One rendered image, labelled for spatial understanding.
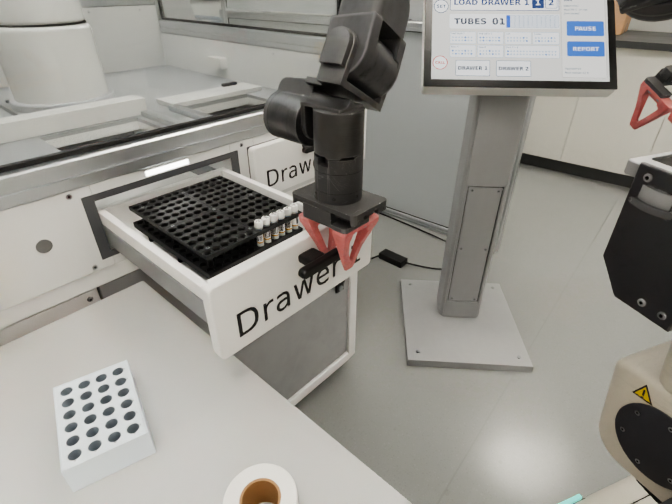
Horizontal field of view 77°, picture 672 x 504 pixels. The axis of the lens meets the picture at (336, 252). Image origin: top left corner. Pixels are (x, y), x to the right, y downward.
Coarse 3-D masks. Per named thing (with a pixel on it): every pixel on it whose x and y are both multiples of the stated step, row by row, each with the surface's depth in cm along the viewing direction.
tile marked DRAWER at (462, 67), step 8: (456, 64) 118; (464, 64) 118; (472, 64) 117; (480, 64) 117; (488, 64) 117; (456, 72) 117; (464, 72) 117; (472, 72) 117; (480, 72) 117; (488, 72) 117
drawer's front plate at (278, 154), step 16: (272, 144) 87; (288, 144) 90; (256, 160) 85; (272, 160) 88; (288, 160) 92; (304, 160) 95; (256, 176) 87; (272, 176) 90; (288, 176) 94; (304, 176) 97
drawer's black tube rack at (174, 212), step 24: (192, 192) 74; (216, 192) 74; (240, 192) 74; (144, 216) 66; (168, 216) 66; (192, 216) 66; (216, 216) 66; (240, 216) 67; (168, 240) 66; (192, 240) 60; (216, 240) 61; (192, 264) 61; (216, 264) 60
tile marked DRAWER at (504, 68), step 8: (496, 64) 117; (504, 64) 117; (512, 64) 117; (520, 64) 117; (528, 64) 117; (496, 72) 117; (504, 72) 117; (512, 72) 116; (520, 72) 116; (528, 72) 116
